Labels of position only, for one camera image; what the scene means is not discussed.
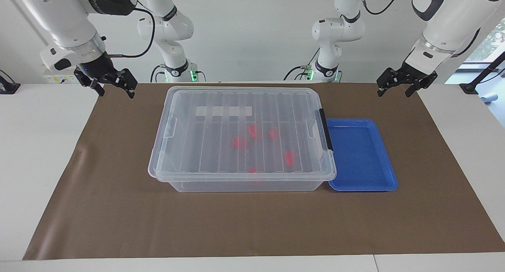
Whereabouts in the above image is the clear ribbed plastic lid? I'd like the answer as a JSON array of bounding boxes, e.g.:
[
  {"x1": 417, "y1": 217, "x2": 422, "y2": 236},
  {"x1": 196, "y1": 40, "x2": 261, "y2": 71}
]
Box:
[{"x1": 148, "y1": 86, "x2": 338, "y2": 182}]

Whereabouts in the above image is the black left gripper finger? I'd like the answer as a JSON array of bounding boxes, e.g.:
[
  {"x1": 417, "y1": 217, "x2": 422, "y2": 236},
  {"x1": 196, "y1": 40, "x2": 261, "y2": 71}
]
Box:
[
  {"x1": 406, "y1": 73, "x2": 438, "y2": 98},
  {"x1": 377, "y1": 68, "x2": 400, "y2": 97}
]

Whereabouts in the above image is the white wall socket strip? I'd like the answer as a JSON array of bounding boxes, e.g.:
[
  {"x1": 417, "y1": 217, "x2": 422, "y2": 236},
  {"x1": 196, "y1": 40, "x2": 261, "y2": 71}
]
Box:
[{"x1": 43, "y1": 71, "x2": 79, "y2": 84}]

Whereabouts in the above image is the black left arm base cable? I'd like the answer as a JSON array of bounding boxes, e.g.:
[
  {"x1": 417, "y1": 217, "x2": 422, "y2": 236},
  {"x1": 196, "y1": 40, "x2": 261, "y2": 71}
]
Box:
[{"x1": 284, "y1": 47, "x2": 321, "y2": 81}]

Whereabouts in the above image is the black right arm base cable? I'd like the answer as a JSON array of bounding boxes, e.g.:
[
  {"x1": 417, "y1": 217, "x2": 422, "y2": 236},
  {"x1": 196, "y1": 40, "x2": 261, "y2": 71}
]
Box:
[{"x1": 150, "y1": 64, "x2": 166, "y2": 83}]

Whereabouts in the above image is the blue plastic tray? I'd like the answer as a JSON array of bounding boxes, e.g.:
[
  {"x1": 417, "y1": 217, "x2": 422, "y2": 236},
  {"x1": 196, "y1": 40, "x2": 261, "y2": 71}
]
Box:
[{"x1": 325, "y1": 118, "x2": 398, "y2": 192}]

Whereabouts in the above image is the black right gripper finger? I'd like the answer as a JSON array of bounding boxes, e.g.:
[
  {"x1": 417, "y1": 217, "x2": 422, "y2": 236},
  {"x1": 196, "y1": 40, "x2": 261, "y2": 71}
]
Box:
[
  {"x1": 74, "y1": 69, "x2": 106, "y2": 97},
  {"x1": 112, "y1": 69, "x2": 138, "y2": 99}
]

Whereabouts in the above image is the clear plastic storage box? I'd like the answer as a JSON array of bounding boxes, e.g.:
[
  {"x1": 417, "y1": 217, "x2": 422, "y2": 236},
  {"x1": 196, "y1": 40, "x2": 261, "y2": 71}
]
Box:
[{"x1": 156, "y1": 86, "x2": 336, "y2": 193}]

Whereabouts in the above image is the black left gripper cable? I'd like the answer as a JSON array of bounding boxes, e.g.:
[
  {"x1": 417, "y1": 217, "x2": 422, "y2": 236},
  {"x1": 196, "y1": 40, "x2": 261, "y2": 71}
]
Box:
[{"x1": 360, "y1": 0, "x2": 406, "y2": 16}]

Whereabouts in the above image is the brown paper table mat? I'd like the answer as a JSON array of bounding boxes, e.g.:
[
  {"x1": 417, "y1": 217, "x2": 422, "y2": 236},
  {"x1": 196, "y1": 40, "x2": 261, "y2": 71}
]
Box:
[{"x1": 22, "y1": 83, "x2": 505, "y2": 261}]

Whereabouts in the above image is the black angled stand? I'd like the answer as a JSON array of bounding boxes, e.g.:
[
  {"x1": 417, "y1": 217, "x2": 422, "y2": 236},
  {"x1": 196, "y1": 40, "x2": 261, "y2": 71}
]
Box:
[{"x1": 460, "y1": 51, "x2": 505, "y2": 96}]

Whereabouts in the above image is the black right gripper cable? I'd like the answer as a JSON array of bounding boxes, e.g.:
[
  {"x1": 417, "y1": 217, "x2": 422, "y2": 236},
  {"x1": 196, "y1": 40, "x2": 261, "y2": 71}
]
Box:
[{"x1": 103, "y1": 6, "x2": 155, "y2": 58}]

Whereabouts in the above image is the black arm base cable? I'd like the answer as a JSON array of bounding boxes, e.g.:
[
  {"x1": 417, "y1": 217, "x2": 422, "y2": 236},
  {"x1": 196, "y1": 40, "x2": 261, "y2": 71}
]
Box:
[
  {"x1": 284, "y1": 47, "x2": 321, "y2": 81},
  {"x1": 150, "y1": 64, "x2": 166, "y2": 83}
]

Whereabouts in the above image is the black table clamp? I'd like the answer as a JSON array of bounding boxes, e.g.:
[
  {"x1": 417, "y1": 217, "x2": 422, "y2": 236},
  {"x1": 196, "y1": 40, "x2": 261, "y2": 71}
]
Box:
[{"x1": 0, "y1": 70, "x2": 21, "y2": 95}]

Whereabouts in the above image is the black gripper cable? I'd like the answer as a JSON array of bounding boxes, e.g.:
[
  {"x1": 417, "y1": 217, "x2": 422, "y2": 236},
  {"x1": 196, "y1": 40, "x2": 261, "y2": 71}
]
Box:
[
  {"x1": 103, "y1": 6, "x2": 155, "y2": 58},
  {"x1": 360, "y1": 0, "x2": 406, "y2": 16}
]

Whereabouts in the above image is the window with green view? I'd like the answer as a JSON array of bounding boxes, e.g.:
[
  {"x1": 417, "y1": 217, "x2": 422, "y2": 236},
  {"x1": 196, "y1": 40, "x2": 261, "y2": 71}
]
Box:
[{"x1": 446, "y1": 17, "x2": 505, "y2": 85}]

